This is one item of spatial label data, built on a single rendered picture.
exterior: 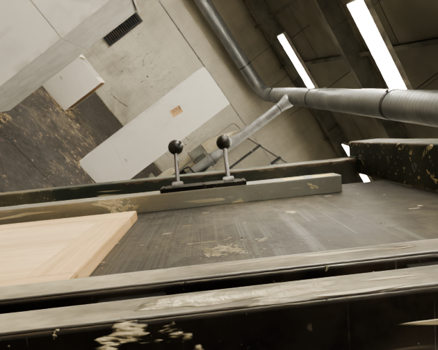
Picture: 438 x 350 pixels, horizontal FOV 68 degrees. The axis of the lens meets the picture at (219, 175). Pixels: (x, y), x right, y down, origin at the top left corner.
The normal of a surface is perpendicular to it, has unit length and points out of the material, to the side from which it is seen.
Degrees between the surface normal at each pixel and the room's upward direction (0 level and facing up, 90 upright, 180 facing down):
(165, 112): 90
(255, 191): 90
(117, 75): 90
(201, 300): 59
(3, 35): 90
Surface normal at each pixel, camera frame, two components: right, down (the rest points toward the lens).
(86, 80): 0.15, 0.26
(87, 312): -0.10, -0.99
